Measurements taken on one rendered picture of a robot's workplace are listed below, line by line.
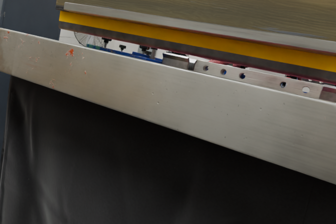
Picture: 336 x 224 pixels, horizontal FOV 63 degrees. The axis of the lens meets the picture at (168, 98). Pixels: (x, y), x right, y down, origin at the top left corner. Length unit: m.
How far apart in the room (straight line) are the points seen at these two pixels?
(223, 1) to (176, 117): 0.17
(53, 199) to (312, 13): 0.35
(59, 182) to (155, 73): 0.24
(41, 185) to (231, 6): 0.33
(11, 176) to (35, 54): 0.24
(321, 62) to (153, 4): 0.19
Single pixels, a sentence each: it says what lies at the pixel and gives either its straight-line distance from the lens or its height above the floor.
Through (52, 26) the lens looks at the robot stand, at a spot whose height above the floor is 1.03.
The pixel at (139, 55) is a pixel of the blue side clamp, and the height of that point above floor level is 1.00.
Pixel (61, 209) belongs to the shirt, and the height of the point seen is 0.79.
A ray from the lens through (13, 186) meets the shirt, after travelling 0.45.
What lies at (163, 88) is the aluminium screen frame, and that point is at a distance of 0.17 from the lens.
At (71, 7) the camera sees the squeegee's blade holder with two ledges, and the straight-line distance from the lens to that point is 0.39.
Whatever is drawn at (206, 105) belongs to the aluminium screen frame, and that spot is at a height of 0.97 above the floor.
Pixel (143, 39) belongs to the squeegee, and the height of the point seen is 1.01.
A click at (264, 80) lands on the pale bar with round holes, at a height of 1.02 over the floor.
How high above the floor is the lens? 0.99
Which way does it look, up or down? 6 degrees down
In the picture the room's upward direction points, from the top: 13 degrees clockwise
